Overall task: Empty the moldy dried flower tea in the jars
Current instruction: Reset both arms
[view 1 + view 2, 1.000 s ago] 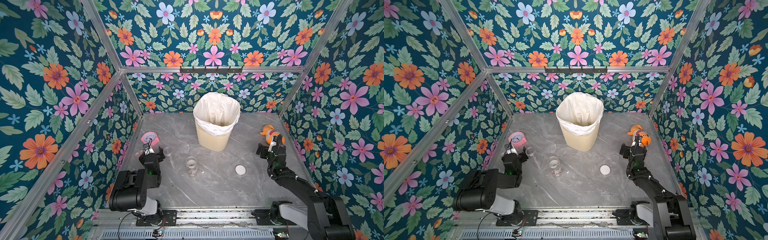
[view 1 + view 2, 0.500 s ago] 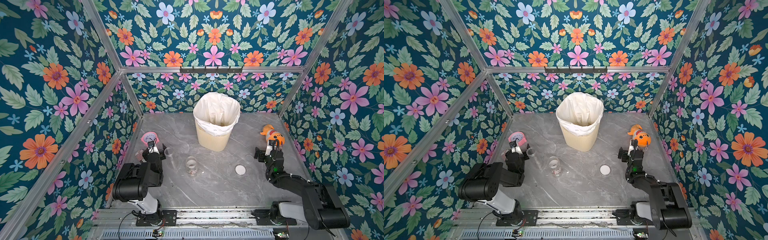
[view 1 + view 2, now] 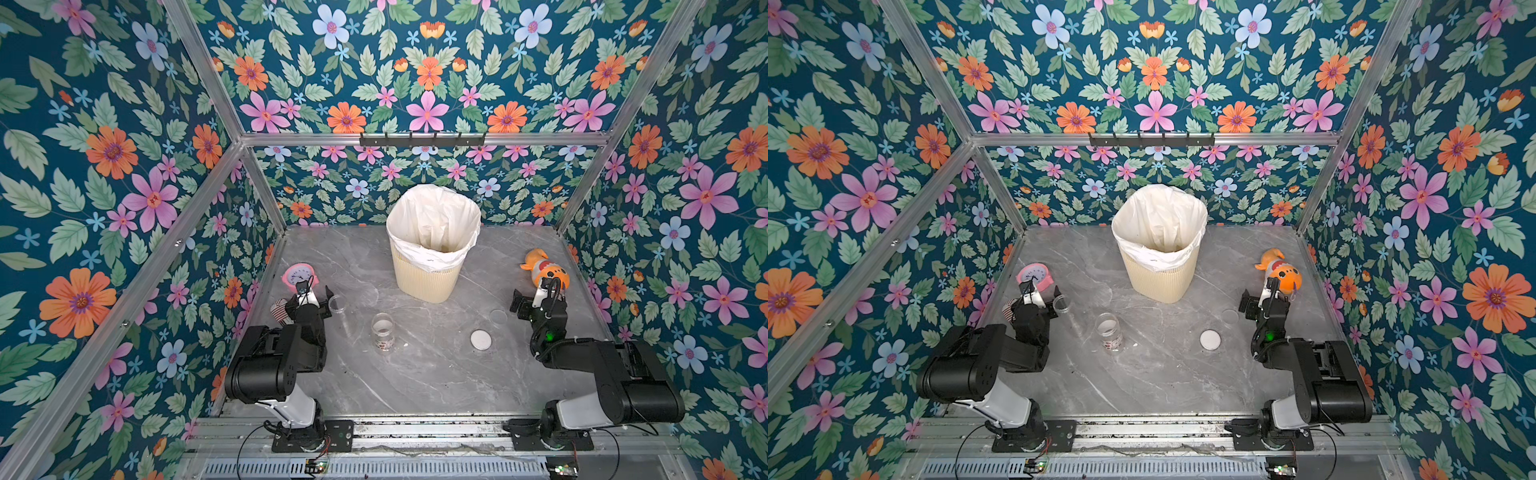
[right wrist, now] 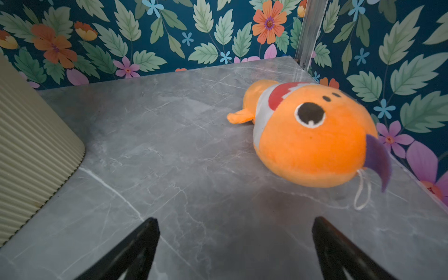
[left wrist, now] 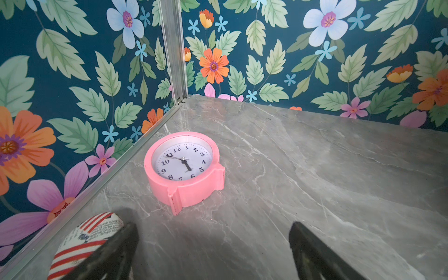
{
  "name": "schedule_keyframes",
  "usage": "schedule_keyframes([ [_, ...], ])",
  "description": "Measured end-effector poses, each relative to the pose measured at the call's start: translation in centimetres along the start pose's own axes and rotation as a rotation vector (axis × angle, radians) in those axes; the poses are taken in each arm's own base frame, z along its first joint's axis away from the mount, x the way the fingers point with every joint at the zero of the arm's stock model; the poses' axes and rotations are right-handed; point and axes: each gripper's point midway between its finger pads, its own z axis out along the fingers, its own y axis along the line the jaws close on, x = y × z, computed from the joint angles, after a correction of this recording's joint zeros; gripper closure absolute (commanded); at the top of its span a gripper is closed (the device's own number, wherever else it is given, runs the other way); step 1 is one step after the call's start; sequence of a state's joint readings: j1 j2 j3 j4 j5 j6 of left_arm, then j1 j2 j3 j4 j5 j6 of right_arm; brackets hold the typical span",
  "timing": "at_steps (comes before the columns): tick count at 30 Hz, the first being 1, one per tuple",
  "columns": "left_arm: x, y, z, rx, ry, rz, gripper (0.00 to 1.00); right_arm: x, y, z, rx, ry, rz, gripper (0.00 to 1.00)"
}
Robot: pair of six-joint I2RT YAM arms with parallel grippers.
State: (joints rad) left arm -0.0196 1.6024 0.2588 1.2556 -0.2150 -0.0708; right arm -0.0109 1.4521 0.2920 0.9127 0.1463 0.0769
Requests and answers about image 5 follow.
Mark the striped flag pattern can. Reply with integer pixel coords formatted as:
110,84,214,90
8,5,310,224
47,212,124,280

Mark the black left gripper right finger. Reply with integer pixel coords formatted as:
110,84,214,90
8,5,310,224
289,222,366,280

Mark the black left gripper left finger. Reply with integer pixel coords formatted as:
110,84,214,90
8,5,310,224
63,222,140,280

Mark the pink alarm clock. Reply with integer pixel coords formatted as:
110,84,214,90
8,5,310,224
143,131,225,215

